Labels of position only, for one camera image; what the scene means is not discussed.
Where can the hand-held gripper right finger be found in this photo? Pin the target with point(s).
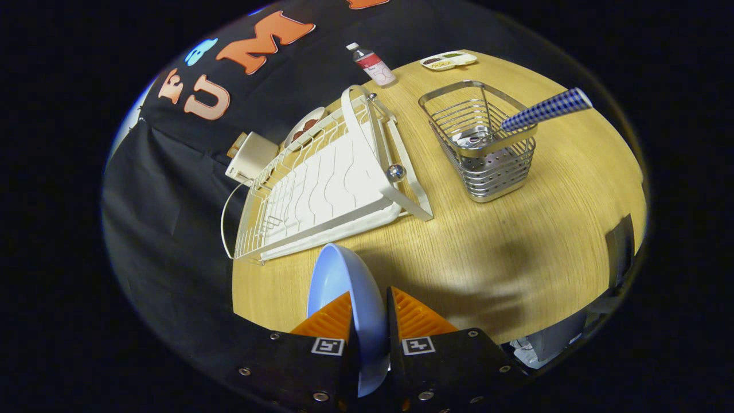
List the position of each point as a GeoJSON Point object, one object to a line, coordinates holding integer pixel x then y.
{"type": "Point", "coordinates": [447, 367]}

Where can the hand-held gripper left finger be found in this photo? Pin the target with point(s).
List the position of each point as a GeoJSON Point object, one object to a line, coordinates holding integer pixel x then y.
{"type": "Point", "coordinates": [304, 367]}

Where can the blue plate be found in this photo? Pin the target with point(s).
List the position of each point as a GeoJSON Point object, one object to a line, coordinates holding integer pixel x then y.
{"type": "Point", "coordinates": [344, 275]}

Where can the beige plate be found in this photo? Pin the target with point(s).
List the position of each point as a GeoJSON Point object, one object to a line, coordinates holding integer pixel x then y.
{"type": "Point", "coordinates": [298, 129]}

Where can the white divided dish with beans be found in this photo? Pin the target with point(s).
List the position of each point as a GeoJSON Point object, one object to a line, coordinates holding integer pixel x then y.
{"type": "Point", "coordinates": [448, 60]}

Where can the white drain tray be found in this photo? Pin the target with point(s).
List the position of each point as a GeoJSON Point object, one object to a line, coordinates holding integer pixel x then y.
{"type": "Point", "coordinates": [338, 189]}

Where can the black backdrop cloth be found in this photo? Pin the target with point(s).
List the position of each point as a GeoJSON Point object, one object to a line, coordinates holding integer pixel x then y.
{"type": "Point", "coordinates": [172, 201]}

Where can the white toaster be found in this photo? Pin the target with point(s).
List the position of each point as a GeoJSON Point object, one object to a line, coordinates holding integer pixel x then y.
{"type": "Point", "coordinates": [252, 158]}

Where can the toast slice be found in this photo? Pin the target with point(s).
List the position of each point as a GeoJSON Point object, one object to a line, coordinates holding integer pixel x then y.
{"type": "Point", "coordinates": [238, 146]}

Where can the brown meat patty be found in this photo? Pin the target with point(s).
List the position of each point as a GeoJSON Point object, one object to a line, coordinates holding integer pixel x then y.
{"type": "Point", "coordinates": [298, 136]}
{"type": "Point", "coordinates": [309, 124]}

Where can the clear bottle with red label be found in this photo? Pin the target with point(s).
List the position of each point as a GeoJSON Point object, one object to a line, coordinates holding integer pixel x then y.
{"type": "Point", "coordinates": [375, 67]}

